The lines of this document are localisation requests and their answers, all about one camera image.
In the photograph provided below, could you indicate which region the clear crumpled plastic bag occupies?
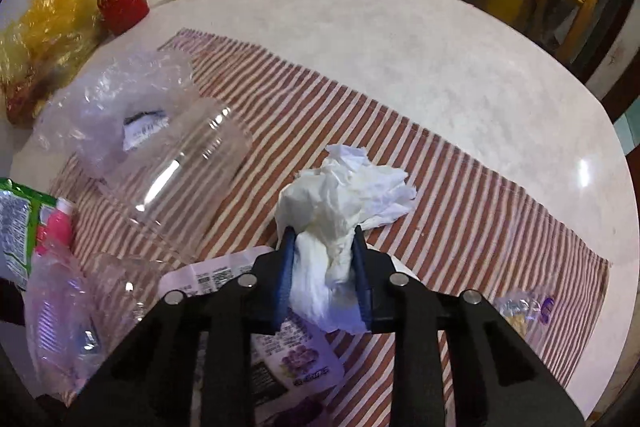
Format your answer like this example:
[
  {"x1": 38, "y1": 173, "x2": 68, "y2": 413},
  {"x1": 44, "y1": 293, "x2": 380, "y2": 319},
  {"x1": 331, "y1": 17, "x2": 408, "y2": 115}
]
[{"x1": 35, "y1": 49, "x2": 196, "y2": 178}]

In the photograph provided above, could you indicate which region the clear plastic cup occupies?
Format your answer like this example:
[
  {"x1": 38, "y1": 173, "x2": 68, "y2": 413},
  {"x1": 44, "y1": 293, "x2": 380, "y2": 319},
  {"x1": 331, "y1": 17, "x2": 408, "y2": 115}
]
[{"x1": 97, "y1": 97, "x2": 251, "y2": 258}]

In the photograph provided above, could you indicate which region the yellow plastic bag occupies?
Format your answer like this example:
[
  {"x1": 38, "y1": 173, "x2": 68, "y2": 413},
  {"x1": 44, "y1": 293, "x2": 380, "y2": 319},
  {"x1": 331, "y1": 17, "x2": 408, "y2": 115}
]
[{"x1": 0, "y1": 0, "x2": 108, "y2": 128}]

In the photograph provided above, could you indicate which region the purple white snack packet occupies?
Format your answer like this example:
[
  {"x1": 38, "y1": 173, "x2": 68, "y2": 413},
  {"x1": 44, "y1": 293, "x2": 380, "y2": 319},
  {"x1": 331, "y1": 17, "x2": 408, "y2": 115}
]
[{"x1": 159, "y1": 246, "x2": 346, "y2": 427}]

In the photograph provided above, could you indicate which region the green snack packet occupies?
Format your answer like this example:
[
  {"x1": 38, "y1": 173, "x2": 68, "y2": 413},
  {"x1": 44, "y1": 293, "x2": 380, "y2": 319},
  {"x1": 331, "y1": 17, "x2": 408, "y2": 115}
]
[{"x1": 0, "y1": 177, "x2": 63, "y2": 290}]

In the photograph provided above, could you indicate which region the small clear purple wrapper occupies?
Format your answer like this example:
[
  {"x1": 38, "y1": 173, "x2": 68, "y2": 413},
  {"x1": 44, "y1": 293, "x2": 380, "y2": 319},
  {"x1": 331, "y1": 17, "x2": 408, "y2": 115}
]
[{"x1": 492, "y1": 287, "x2": 556, "y2": 338}]

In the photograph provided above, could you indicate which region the red white striped cloth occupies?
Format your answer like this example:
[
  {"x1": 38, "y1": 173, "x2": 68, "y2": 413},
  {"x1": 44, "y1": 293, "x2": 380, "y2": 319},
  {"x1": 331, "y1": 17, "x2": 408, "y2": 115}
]
[{"x1": 47, "y1": 28, "x2": 612, "y2": 427}]

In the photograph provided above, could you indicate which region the white tissue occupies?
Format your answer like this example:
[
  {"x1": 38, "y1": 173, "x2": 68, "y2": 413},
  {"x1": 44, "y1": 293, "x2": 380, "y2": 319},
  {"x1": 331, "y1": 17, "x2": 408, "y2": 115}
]
[{"x1": 276, "y1": 144, "x2": 418, "y2": 334}]

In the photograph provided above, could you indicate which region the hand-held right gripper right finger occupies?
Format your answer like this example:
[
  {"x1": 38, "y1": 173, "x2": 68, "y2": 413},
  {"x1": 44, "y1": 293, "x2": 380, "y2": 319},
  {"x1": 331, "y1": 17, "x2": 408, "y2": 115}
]
[{"x1": 350, "y1": 224, "x2": 586, "y2": 427}]

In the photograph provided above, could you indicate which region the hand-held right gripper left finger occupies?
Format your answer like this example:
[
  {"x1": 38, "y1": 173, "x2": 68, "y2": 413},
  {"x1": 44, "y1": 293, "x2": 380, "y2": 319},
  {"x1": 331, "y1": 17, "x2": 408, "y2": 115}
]
[{"x1": 65, "y1": 227, "x2": 301, "y2": 427}]

